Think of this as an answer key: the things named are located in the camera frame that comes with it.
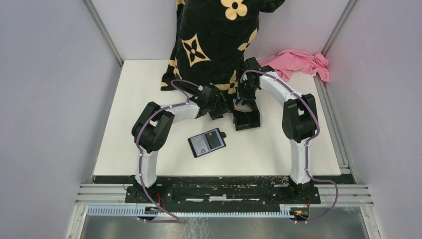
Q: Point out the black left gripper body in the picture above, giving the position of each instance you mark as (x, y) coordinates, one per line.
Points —
(217, 108)

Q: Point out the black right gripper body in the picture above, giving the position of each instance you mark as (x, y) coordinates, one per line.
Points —
(247, 92)

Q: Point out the black plastic bin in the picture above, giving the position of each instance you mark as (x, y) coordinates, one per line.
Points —
(248, 120)

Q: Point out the dark grey credit card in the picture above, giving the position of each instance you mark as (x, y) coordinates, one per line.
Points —
(213, 139)

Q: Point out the black leather card holder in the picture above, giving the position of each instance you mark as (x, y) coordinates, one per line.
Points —
(222, 136)

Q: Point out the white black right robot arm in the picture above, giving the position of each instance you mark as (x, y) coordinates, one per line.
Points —
(299, 117)

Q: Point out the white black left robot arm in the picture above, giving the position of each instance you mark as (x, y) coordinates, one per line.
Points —
(153, 126)

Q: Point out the stack of cards in bin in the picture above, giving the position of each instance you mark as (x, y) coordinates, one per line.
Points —
(241, 106)

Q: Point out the pink cloth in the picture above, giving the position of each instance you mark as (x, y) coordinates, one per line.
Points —
(291, 60)

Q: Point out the black floral blanket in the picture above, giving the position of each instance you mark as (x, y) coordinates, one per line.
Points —
(211, 39)

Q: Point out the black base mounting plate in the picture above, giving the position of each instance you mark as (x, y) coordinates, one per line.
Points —
(222, 194)

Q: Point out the white slotted cable duct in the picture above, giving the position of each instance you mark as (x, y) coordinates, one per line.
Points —
(152, 212)

